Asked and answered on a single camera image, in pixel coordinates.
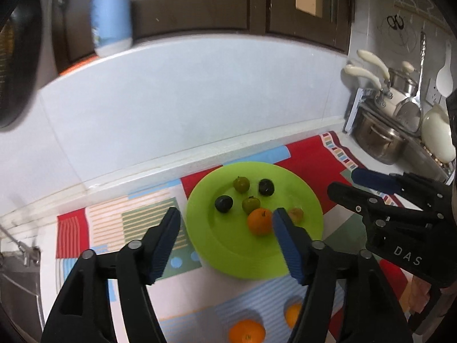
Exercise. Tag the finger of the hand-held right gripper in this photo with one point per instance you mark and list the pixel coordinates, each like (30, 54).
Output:
(357, 200)
(375, 180)

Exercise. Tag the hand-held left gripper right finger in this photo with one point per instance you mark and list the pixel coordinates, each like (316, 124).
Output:
(289, 246)

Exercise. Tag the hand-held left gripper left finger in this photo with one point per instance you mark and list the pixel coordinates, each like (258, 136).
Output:
(164, 243)

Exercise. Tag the pale yellow plum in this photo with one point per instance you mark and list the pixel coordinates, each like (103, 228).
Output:
(297, 214)

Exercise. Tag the small orange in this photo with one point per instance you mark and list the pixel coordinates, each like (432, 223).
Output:
(260, 221)

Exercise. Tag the green plum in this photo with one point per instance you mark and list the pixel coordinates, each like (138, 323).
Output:
(250, 204)
(241, 184)

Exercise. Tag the green plate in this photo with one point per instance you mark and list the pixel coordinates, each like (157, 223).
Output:
(221, 243)

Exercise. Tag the dark purple plum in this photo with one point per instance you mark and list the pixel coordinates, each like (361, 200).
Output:
(224, 203)
(266, 187)

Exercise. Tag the person's right hand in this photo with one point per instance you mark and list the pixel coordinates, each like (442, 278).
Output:
(417, 293)

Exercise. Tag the large steel pot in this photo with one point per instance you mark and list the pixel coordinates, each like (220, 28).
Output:
(378, 137)

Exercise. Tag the colourful patterned table cloth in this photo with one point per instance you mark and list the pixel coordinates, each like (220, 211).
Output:
(107, 218)

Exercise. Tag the metal pot rack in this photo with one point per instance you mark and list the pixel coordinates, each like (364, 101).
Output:
(353, 110)

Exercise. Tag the steel skimmer ladle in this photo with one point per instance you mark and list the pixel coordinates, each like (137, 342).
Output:
(410, 112)

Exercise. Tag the cream ceramic kettle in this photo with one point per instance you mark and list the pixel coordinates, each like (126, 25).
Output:
(437, 132)

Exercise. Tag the small steel lidded pot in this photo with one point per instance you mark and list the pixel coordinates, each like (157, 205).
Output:
(403, 84)

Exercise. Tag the white rice paddle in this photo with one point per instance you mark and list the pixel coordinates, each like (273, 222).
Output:
(445, 77)

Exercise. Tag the slim gooseneck faucet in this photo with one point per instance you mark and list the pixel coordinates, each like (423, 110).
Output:
(30, 255)

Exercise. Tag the steel sink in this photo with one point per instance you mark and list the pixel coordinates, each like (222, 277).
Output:
(18, 293)

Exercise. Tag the black scissors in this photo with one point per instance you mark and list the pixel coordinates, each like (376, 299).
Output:
(394, 21)

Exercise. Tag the black frying pan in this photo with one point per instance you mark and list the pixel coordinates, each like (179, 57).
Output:
(25, 60)

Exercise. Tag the white blue pump bottle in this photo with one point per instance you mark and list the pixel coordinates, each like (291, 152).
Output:
(110, 10)

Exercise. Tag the gold perforated strainer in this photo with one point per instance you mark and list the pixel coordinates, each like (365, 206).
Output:
(5, 60)

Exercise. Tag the wall power socket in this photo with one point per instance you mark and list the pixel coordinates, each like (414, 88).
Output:
(433, 91)

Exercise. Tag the dark wooden window frame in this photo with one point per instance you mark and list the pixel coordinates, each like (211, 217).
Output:
(214, 3)

